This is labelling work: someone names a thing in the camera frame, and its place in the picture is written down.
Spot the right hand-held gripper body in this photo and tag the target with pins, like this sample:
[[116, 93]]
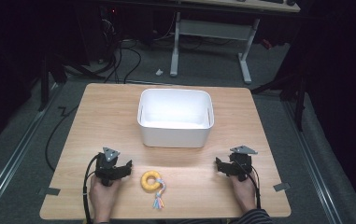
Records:
[[240, 165]]

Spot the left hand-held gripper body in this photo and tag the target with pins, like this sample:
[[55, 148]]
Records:
[[105, 168]]

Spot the white plastic bin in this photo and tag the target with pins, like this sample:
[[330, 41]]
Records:
[[175, 124]]

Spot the person's right hand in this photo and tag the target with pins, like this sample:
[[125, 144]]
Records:
[[243, 194]]

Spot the person's left hand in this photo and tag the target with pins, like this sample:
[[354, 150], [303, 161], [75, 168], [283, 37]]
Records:
[[103, 199]]

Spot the grey tape piece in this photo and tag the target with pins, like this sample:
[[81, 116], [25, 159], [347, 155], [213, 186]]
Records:
[[281, 187], [49, 191]]

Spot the black stand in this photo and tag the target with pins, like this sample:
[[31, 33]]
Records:
[[298, 93], [45, 81]]

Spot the crumpled white paper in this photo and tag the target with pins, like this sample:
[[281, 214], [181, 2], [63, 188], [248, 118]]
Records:
[[159, 72]]

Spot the red object on floor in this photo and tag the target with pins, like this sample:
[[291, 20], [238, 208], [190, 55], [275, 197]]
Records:
[[266, 44]]

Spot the dark computer tower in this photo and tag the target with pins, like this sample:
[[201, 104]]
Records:
[[108, 34]]

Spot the white-legged desk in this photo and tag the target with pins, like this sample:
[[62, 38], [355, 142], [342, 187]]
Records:
[[213, 29]]

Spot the metal floor rail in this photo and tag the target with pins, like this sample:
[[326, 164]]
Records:
[[309, 161], [13, 158]]

